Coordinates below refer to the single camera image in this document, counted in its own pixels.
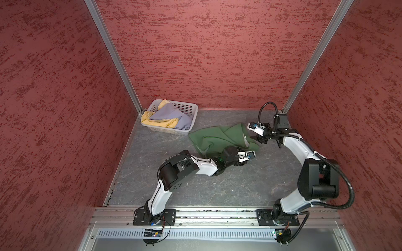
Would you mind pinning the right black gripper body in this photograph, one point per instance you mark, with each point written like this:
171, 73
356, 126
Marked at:
268, 134

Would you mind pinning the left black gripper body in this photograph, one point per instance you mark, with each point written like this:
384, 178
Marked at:
235, 162

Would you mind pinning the green skirt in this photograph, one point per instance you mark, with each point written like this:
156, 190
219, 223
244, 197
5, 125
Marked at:
210, 142

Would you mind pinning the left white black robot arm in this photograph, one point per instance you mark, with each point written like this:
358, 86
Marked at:
180, 168

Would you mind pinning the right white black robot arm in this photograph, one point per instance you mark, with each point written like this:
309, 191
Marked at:
317, 181

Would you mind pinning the lavender skirt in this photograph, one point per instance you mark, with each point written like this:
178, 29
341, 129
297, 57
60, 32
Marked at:
167, 111

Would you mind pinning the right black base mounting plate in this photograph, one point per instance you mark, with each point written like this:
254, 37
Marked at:
266, 217

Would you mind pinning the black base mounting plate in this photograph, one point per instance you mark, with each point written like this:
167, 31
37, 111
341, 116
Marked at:
266, 217
144, 218

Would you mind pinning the white plastic laundry basket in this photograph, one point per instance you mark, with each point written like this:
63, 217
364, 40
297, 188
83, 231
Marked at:
185, 107

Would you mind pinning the right small circuit board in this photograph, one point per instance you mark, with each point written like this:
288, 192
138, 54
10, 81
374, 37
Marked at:
283, 236

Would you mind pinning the small circuit board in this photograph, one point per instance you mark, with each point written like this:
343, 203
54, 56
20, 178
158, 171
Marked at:
283, 236
153, 233

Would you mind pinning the yellow skirt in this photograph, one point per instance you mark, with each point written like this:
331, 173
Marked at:
145, 118

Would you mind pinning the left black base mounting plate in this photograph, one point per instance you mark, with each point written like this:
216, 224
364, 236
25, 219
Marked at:
144, 218

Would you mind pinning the left small circuit board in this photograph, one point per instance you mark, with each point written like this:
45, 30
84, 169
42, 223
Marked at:
153, 233

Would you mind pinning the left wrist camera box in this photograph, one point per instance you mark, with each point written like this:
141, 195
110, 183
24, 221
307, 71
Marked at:
245, 156

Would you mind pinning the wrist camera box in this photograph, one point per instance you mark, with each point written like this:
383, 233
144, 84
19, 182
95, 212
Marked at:
245, 156
256, 128

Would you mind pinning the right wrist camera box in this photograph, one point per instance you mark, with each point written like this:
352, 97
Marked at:
256, 128

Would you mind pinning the aluminium front rail frame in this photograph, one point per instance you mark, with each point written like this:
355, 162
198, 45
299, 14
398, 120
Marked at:
211, 223

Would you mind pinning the right aluminium corner post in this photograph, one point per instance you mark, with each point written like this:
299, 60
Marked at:
323, 43

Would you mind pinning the aluminium corner post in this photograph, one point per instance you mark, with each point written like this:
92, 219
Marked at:
105, 35
323, 43

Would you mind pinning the left aluminium corner post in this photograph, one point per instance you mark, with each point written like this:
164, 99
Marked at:
105, 35

